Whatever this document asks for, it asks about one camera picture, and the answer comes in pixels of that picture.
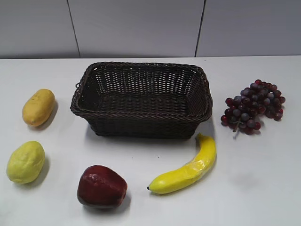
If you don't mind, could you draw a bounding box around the orange yellow mango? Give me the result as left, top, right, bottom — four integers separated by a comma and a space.
22, 89, 55, 127

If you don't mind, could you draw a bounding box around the dark woven wicker basket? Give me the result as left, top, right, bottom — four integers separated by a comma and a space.
70, 62, 213, 139

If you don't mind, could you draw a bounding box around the yellow banana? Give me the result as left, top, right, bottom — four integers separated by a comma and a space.
147, 133, 216, 194

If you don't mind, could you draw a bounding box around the dark red apple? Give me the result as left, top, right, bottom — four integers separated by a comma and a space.
77, 165, 127, 209

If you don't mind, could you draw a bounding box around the purple red grape bunch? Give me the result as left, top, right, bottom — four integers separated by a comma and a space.
221, 79, 286, 135

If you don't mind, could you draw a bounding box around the pale yellow lemon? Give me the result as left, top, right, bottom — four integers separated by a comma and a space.
7, 141, 46, 184

